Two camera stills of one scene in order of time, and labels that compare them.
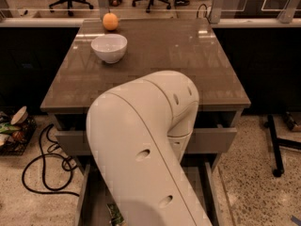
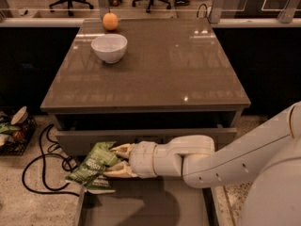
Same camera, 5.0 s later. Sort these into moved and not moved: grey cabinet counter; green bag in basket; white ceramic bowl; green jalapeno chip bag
Moved: green jalapeno chip bag
Not moved: white ceramic bowl; green bag in basket; grey cabinet counter
